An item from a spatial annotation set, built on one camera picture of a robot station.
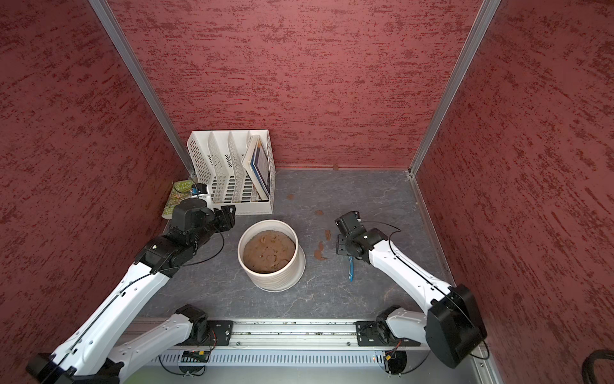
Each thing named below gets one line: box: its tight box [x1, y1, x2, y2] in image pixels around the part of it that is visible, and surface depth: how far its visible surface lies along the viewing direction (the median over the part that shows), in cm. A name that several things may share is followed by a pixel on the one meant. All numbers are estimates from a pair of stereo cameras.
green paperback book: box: [161, 179, 196, 220], surface depth 108 cm
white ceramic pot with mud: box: [237, 219, 307, 293], surface depth 82 cm
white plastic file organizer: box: [187, 129, 276, 216], surface depth 105 cm
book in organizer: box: [241, 134, 272, 200], surface depth 97 cm
